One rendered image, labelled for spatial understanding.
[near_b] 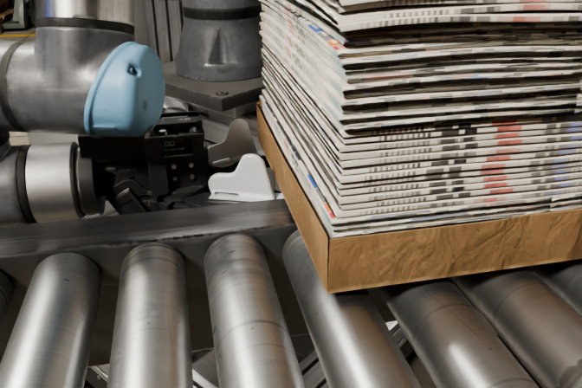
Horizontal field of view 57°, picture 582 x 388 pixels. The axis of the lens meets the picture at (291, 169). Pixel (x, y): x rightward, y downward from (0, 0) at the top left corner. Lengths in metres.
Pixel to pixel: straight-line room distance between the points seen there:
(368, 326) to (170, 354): 0.12
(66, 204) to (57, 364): 0.20
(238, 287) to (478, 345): 0.16
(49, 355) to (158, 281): 0.09
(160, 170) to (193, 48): 0.34
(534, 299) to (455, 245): 0.07
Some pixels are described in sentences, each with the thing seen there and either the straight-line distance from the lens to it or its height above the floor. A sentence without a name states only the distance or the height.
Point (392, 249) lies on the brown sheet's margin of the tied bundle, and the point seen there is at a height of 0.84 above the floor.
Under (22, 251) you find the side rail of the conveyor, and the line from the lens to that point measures 0.46.
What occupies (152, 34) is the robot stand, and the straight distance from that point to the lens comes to 1.22.
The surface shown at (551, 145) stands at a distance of 0.38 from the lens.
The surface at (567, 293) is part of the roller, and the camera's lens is 0.46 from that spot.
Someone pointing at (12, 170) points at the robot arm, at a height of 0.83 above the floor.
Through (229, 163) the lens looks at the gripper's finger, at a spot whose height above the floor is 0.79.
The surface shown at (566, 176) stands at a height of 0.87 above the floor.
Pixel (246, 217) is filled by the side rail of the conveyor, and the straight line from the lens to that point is 0.46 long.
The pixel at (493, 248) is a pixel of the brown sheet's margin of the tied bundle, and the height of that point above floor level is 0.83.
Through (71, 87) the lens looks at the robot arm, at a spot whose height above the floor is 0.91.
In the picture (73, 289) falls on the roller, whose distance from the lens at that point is 0.41.
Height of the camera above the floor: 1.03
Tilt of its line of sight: 25 degrees down
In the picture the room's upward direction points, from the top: straight up
